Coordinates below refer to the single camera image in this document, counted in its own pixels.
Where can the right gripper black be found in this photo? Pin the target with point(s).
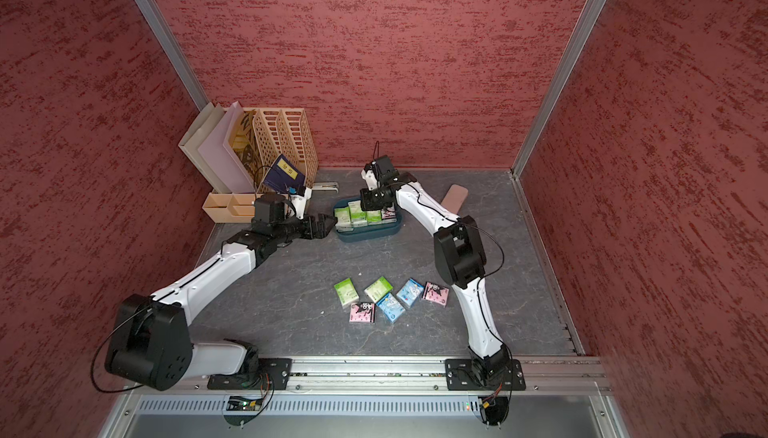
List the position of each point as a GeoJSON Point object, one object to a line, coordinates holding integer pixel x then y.
{"type": "Point", "coordinates": [366, 201]}

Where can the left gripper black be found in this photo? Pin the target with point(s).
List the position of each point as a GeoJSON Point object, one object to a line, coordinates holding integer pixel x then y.
{"type": "Point", "coordinates": [321, 231]}

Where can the pink tissue pack top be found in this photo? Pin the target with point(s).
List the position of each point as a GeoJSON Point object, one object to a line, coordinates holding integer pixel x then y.
{"type": "Point", "coordinates": [389, 214]}

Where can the pink tissue pack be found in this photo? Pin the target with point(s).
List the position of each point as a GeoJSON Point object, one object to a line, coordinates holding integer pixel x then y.
{"type": "Point", "coordinates": [362, 313]}
{"type": "Point", "coordinates": [436, 293]}
{"type": "Point", "coordinates": [389, 214]}

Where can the green tissue pack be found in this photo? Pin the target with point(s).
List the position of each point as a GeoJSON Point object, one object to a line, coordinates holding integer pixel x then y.
{"type": "Point", "coordinates": [346, 292]}
{"type": "Point", "coordinates": [343, 218]}
{"type": "Point", "coordinates": [378, 289]}
{"type": "Point", "coordinates": [374, 217]}
{"type": "Point", "coordinates": [358, 216]}

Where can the teal storage box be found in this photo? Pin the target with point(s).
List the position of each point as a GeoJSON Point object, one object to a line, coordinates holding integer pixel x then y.
{"type": "Point", "coordinates": [359, 234]}

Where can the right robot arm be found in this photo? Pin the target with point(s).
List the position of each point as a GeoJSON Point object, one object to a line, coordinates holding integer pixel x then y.
{"type": "Point", "coordinates": [460, 261]}

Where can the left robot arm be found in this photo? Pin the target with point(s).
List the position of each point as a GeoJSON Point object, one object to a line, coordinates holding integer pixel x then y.
{"type": "Point", "coordinates": [150, 344]}

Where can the navy blue book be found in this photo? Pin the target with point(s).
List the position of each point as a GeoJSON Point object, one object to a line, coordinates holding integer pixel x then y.
{"type": "Point", "coordinates": [284, 178]}

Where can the pink case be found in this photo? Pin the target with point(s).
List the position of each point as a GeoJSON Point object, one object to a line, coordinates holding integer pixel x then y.
{"type": "Point", "coordinates": [455, 198]}

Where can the pink tissue pack bottom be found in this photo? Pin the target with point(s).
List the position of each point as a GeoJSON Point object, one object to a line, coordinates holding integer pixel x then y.
{"type": "Point", "coordinates": [362, 313]}

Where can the beige file organizer rack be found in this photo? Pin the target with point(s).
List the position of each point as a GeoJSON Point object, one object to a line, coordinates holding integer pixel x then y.
{"type": "Point", "coordinates": [278, 131]}

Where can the blue tissue pack right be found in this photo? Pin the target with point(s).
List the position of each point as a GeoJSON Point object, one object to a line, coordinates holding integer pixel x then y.
{"type": "Point", "coordinates": [410, 292]}

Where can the blue tissue pack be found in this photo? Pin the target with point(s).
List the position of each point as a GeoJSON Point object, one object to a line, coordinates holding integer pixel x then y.
{"type": "Point", "coordinates": [410, 292]}
{"type": "Point", "coordinates": [391, 308]}

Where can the blue tissue pack bottom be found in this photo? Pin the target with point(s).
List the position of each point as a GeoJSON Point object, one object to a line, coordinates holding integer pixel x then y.
{"type": "Point", "coordinates": [391, 308]}

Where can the pink tissue pack right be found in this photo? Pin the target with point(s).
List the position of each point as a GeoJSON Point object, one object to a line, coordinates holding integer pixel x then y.
{"type": "Point", "coordinates": [436, 293]}

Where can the gold patterned book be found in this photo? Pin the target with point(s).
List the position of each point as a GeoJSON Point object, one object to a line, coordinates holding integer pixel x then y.
{"type": "Point", "coordinates": [243, 141]}

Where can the pink folder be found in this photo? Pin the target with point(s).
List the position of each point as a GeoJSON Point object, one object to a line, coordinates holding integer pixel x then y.
{"type": "Point", "coordinates": [226, 173]}

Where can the left circuit board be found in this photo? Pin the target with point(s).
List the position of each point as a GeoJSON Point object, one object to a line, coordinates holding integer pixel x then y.
{"type": "Point", "coordinates": [243, 404]}

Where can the right corner aluminium profile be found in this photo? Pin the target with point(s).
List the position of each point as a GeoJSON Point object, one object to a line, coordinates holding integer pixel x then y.
{"type": "Point", "coordinates": [579, 37]}

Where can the corner aluminium profile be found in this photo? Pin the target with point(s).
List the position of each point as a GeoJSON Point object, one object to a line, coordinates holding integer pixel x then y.
{"type": "Point", "coordinates": [164, 35]}
{"type": "Point", "coordinates": [579, 37]}

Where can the left corner aluminium profile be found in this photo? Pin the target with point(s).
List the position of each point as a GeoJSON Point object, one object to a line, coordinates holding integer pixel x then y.
{"type": "Point", "coordinates": [164, 35]}

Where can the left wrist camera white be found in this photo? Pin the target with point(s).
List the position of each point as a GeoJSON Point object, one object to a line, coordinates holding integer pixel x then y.
{"type": "Point", "coordinates": [299, 198]}

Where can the aluminium front rail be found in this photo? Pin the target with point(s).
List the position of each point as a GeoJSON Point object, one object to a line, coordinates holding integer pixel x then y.
{"type": "Point", "coordinates": [417, 375]}

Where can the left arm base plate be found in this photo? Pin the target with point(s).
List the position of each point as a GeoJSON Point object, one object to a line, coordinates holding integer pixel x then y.
{"type": "Point", "coordinates": [276, 372]}

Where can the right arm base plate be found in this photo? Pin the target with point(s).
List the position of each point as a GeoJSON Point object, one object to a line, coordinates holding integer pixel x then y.
{"type": "Point", "coordinates": [464, 374]}

